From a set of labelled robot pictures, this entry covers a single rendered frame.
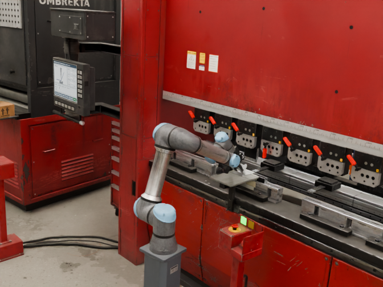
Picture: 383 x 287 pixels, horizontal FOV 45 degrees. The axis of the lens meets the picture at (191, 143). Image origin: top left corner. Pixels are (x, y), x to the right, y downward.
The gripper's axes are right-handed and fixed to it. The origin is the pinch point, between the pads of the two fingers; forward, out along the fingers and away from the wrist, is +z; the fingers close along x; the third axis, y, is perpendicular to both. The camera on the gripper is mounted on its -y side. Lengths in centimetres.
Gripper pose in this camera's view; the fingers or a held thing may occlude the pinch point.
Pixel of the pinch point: (239, 172)
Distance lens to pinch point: 297.5
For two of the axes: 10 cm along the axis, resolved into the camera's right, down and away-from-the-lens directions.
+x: -6.9, -2.4, 6.9
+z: 4.3, 6.3, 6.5
